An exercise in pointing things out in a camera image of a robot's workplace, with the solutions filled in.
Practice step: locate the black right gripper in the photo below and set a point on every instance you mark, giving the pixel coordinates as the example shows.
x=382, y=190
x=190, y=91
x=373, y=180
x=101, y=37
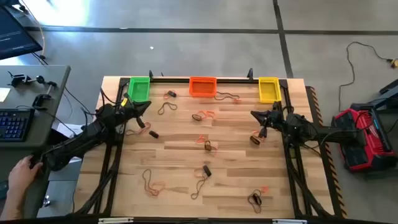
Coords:
x=278, y=119

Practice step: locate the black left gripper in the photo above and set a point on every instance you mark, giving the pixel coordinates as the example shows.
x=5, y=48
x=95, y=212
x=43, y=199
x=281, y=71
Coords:
x=115, y=114

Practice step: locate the black wide rubber band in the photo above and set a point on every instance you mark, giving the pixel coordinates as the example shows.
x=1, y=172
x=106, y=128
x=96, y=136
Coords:
x=196, y=117
x=171, y=93
x=207, y=170
x=257, y=199
x=255, y=140
x=207, y=145
x=154, y=134

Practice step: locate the thin dark rubber band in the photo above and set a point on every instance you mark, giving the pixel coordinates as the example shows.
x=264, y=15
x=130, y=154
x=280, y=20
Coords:
x=167, y=106
x=231, y=95
x=145, y=175
x=253, y=203
x=200, y=183

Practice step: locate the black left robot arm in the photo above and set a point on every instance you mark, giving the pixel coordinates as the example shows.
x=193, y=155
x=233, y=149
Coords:
x=77, y=143

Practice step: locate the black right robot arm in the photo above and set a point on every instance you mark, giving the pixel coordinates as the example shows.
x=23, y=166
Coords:
x=326, y=132

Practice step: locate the person's forearm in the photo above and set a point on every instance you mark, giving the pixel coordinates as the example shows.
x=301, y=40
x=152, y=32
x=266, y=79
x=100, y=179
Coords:
x=9, y=205

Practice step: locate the green plastic basket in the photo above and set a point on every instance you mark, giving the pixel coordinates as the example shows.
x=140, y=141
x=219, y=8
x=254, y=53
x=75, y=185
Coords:
x=138, y=88

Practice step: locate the yellow plastic basket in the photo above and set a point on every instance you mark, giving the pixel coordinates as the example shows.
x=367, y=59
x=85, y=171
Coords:
x=270, y=90

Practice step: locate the black table clamp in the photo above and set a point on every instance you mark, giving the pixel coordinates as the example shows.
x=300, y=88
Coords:
x=250, y=74
x=151, y=75

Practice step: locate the orange plastic basket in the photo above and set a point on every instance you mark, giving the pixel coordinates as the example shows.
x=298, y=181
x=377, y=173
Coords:
x=202, y=87

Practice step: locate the white paper sheet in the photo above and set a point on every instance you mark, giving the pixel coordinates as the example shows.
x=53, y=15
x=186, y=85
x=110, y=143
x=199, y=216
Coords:
x=71, y=128

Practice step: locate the red black tool case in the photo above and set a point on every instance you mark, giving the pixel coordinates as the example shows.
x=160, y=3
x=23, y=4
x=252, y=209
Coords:
x=373, y=152

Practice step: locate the black silver desk clamp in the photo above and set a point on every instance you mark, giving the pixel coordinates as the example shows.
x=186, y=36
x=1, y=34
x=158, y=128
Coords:
x=20, y=78

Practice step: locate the black backlit keyboard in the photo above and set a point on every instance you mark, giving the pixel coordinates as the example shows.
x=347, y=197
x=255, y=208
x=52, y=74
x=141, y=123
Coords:
x=15, y=124

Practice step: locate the black blue equipment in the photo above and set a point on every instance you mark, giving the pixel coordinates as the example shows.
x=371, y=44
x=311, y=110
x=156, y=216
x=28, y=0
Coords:
x=388, y=93

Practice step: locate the silver desk foot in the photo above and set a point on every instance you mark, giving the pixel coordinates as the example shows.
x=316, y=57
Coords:
x=46, y=200

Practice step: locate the person's hand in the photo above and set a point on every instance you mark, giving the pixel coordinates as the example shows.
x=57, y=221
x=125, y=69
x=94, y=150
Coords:
x=23, y=174

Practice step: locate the grey side desk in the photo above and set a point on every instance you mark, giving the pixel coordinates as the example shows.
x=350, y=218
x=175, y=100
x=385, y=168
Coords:
x=12, y=147

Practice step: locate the white sticky note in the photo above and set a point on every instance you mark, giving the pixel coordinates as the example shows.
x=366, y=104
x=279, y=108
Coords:
x=3, y=94

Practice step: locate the black computer monitor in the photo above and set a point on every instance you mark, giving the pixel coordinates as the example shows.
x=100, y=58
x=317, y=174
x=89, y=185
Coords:
x=15, y=34

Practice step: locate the black desk mount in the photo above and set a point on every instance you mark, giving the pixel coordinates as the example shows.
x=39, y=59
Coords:
x=40, y=100

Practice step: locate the silver aluminium post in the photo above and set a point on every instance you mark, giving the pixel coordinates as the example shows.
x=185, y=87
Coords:
x=289, y=221
x=115, y=220

